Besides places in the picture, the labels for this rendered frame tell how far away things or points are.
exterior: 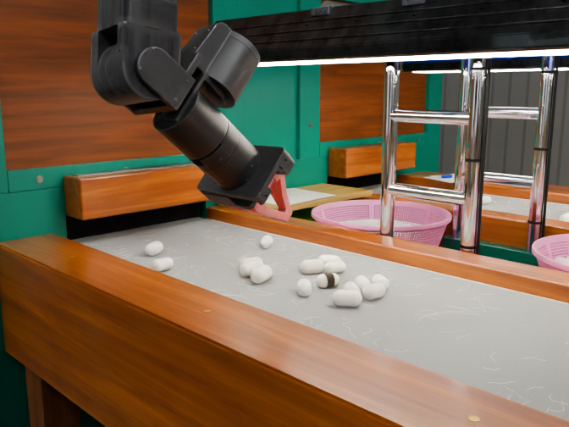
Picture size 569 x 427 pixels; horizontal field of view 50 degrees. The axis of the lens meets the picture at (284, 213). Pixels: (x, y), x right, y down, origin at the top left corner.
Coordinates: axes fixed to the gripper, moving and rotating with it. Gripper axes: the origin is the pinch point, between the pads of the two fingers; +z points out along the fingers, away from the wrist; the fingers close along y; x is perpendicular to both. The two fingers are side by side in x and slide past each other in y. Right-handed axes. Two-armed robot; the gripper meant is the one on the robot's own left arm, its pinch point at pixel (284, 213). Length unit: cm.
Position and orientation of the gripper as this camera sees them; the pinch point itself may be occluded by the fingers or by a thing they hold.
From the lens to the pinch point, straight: 72.2
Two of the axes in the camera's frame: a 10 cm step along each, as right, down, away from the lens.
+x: -4.5, 8.4, -3.0
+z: 5.4, 5.3, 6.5
